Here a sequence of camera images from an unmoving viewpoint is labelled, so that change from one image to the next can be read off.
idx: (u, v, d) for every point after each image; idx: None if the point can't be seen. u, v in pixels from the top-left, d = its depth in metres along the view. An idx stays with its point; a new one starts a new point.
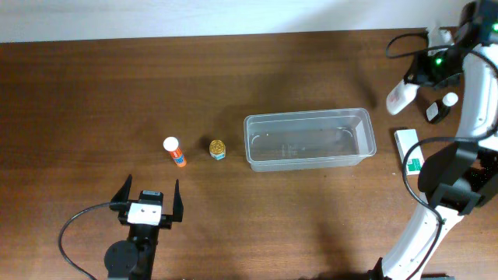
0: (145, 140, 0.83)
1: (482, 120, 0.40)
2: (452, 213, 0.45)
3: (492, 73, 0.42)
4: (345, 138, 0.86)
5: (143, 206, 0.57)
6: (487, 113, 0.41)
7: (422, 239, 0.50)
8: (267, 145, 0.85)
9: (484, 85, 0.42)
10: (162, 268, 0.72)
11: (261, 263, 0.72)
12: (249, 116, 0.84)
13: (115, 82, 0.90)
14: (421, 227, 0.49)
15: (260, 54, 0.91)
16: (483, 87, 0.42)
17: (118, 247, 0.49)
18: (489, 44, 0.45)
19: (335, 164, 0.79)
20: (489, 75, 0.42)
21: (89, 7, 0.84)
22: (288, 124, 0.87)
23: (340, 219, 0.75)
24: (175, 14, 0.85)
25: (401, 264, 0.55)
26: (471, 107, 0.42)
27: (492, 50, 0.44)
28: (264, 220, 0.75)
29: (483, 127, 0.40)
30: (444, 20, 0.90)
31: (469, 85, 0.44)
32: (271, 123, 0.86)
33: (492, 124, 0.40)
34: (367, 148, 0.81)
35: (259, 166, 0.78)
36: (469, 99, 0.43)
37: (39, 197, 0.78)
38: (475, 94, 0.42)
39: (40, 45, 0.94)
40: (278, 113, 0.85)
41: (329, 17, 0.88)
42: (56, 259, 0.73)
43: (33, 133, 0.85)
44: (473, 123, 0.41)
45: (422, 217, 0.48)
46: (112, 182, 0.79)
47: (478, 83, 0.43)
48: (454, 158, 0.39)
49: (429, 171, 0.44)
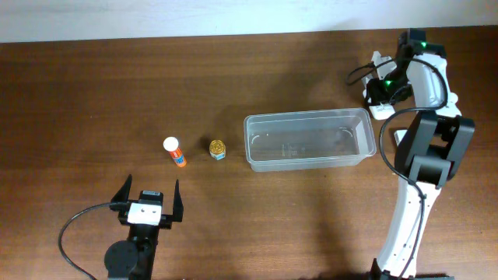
0: (145, 140, 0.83)
1: (433, 99, 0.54)
2: (431, 188, 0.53)
3: (429, 69, 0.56)
4: (344, 139, 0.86)
5: (143, 206, 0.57)
6: (433, 96, 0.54)
7: (411, 220, 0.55)
8: (267, 145, 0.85)
9: (426, 78, 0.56)
10: (162, 269, 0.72)
11: (261, 263, 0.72)
12: (249, 116, 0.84)
13: (115, 82, 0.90)
14: (406, 208, 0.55)
15: (259, 54, 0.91)
16: (426, 79, 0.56)
17: (119, 247, 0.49)
18: (422, 54, 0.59)
19: (336, 164, 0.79)
20: (428, 69, 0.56)
21: (89, 7, 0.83)
22: (288, 124, 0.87)
23: (341, 220, 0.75)
24: (175, 14, 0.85)
25: (395, 253, 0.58)
26: (421, 96, 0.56)
27: (424, 56, 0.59)
28: (264, 220, 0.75)
29: (436, 102, 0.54)
30: (443, 21, 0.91)
31: (416, 83, 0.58)
32: (271, 123, 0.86)
33: (441, 100, 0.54)
34: (367, 149, 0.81)
35: (258, 166, 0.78)
36: (417, 92, 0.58)
37: (36, 196, 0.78)
38: (422, 85, 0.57)
39: (38, 45, 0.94)
40: (278, 113, 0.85)
41: (330, 17, 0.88)
42: (54, 259, 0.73)
43: (32, 133, 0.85)
44: (428, 103, 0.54)
45: (407, 197, 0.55)
46: (112, 182, 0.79)
47: (421, 76, 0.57)
48: (419, 126, 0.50)
49: (404, 151, 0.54)
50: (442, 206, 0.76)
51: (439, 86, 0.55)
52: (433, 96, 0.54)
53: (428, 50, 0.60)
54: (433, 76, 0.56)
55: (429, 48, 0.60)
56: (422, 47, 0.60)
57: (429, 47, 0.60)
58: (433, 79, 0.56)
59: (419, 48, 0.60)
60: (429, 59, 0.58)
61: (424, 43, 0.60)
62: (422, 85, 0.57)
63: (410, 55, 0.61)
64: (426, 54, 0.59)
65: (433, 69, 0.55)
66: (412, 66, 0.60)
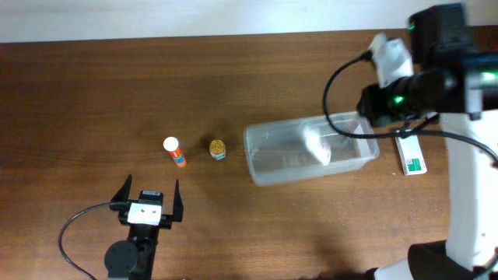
0: (145, 140, 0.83)
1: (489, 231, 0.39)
2: None
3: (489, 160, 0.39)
4: (344, 144, 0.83)
5: (144, 206, 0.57)
6: (486, 223, 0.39)
7: None
8: (268, 153, 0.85)
9: (480, 184, 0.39)
10: (162, 269, 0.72)
11: (261, 263, 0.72)
12: (247, 127, 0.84)
13: (115, 83, 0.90)
14: None
15: (260, 54, 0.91)
16: (479, 184, 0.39)
17: (118, 247, 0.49)
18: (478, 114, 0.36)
19: (338, 169, 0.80)
20: (485, 164, 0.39)
21: (89, 8, 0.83)
22: (287, 131, 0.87)
23: (341, 219, 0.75)
24: (175, 14, 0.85)
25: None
26: (468, 211, 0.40)
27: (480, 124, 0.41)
28: (264, 221, 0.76)
29: (487, 245, 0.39)
30: None
31: (463, 180, 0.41)
32: (270, 131, 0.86)
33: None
34: (369, 151, 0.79)
35: (261, 176, 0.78)
36: (453, 196, 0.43)
37: (36, 197, 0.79)
38: (471, 198, 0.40)
39: (37, 46, 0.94)
40: (278, 121, 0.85)
41: (330, 17, 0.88)
42: (54, 259, 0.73)
43: (32, 134, 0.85)
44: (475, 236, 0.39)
45: None
46: (112, 183, 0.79)
47: (471, 176, 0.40)
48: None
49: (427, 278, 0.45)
50: (442, 205, 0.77)
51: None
52: (489, 229, 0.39)
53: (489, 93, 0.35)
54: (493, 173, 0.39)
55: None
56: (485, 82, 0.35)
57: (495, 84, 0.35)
58: (491, 190, 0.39)
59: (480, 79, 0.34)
60: (483, 134, 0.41)
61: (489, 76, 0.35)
62: (471, 195, 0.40)
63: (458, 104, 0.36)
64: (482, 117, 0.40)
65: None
66: (461, 145, 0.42)
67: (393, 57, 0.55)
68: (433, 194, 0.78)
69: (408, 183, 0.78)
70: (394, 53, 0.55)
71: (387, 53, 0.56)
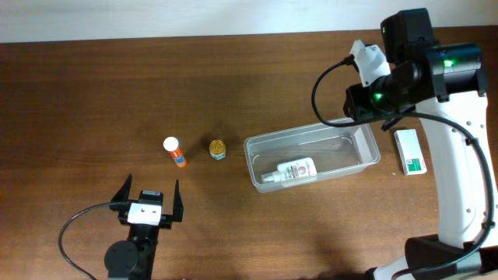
0: (145, 140, 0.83)
1: (472, 210, 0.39)
2: None
3: (463, 138, 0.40)
4: (345, 147, 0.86)
5: (144, 206, 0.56)
6: (469, 201, 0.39)
7: None
8: (269, 163, 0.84)
9: (457, 161, 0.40)
10: (161, 268, 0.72)
11: (261, 263, 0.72)
12: (249, 138, 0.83)
13: (115, 83, 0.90)
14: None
15: (260, 54, 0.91)
16: (457, 162, 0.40)
17: (119, 247, 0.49)
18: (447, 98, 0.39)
19: (339, 174, 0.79)
20: (461, 142, 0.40)
21: (89, 7, 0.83)
22: (289, 139, 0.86)
23: (341, 220, 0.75)
24: (176, 13, 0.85)
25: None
26: (452, 190, 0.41)
27: (452, 103, 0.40)
28: (264, 221, 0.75)
29: (475, 220, 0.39)
30: (443, 20, 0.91)
31: (441, 161, 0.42)
32: (271, 141, 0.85)
33: (482, 217, 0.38)
34: (370, 157, 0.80)
35: (265, 187, 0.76)
36: (437, 180, 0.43)
37: (36, 197, 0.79)
38: (452, 176, 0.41)
39: (37, 46, 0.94)
40: (278, 131, 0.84)
41: (330, 17, 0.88)
42: (54, 259, 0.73)
43: (32, 134, 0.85)
44: (461, 214, 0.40)
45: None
46: (112, 183, 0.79)
47: (449, 154, 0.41)
48: (457, 274, 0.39)
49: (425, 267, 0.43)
50: None
51: (480, 180, 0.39)
52: (474, 204, 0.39)
53: (451, 77, 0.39)
54: (468, 149, 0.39)
55: (459, 64, 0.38)
56: (446, 68, 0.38)
57: (457, 68, 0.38)
58: (468, 165, 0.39)
59: (441, 66, 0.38)
60: (455, 114, 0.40)
61: (450, 62, 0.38)
62: (451, 173, 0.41)
63: (425, 92, 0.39)
64: (452, 98, 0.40)
65: (472, 143, 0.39)
66: (434, 126, 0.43)
67: (371, 58, 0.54)
68: (432, 194, 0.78)
69: (408, 183, 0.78)
70: (372, 54, 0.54)
71: (366, 55, 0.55)
